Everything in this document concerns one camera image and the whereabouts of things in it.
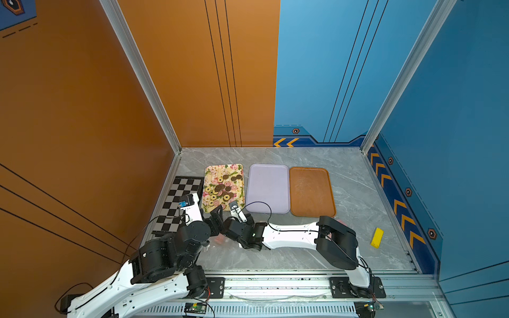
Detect floral pattern tray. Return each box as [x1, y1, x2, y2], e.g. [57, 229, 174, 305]
[200, 164, 245, 214]

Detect black white checkerboard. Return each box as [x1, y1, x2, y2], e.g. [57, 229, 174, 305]
[149, 176, 204, 239]

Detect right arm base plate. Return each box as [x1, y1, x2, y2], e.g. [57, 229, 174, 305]
[329, 276, 387, 299]

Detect poured ring cookies pile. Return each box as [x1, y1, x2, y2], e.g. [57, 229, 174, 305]
[204, 170, 243, 206]

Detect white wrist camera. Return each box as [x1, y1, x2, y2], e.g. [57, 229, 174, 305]
[229, 201, 254, 225]
[178, 193, 203, 225]

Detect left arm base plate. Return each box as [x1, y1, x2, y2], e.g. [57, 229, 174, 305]
[195, 276, 225, 299]

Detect ziploc bag mixed cookies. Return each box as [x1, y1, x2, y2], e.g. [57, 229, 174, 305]
[210, 234, 227, 245]

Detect right green circuit board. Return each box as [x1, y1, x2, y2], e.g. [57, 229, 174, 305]
[354, 302, 384, 318]

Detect small yellow block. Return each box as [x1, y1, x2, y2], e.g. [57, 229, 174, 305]
[371, 228, 384, 249]

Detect green circuit board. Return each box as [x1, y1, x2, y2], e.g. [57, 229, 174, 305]
[184, 303, 208, 317]
[354, 302, 384, 318]

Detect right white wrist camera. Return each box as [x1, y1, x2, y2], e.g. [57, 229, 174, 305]
[229, 201, 254, 225]

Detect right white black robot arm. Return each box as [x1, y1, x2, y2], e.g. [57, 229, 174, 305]
[220, 216, 375, 298]

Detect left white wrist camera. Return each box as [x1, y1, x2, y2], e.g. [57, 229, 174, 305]
[178, 193, 203, 225]

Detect ziploc bag pink cookies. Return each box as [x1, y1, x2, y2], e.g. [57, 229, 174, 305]
[335, 218, 348, 227]

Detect aluminium front rail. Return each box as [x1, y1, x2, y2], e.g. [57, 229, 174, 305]
[130, 272, 446, 307]

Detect brown plastic tray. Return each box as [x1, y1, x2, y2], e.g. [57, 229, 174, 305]
[290, 167, 337, 218]

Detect left green circuit board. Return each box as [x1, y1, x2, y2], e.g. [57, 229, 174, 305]
[184, 303, 208, 317]

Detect lavender plastic tray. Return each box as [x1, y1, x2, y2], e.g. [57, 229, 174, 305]
[246, 164, 290, 214]

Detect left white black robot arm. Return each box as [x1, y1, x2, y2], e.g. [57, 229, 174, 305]
[54, 207, 223, 317]

